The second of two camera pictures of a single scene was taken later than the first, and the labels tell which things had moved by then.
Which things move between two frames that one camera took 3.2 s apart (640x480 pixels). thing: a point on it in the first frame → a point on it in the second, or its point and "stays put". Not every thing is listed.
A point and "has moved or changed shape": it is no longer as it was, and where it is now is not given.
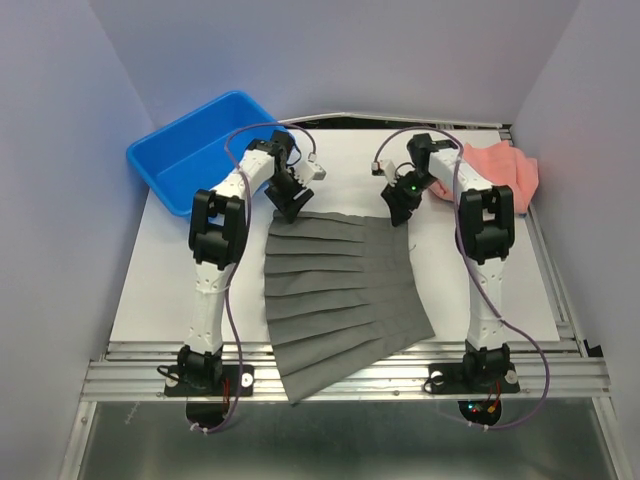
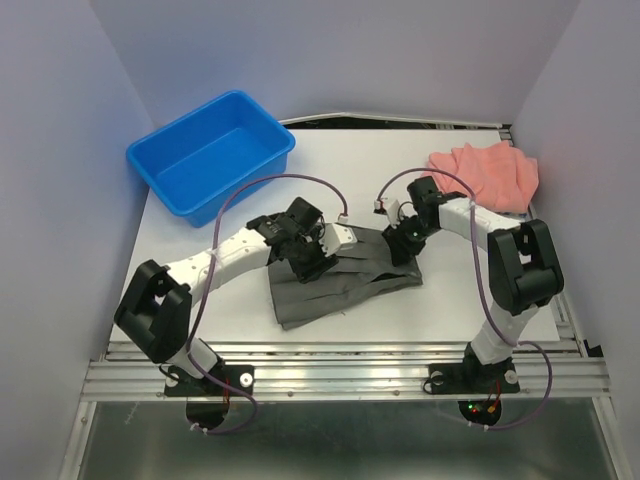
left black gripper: x=287 y=206 → x=313 y=270
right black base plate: x=450 y=379 stays put
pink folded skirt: x=498 y=164 stays put
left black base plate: x=209 y=381 stays put
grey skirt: x=342 y=296 has moved or changed shape
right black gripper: x=398 y=204 → x=400 y=251
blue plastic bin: x=190 y=155 stays put
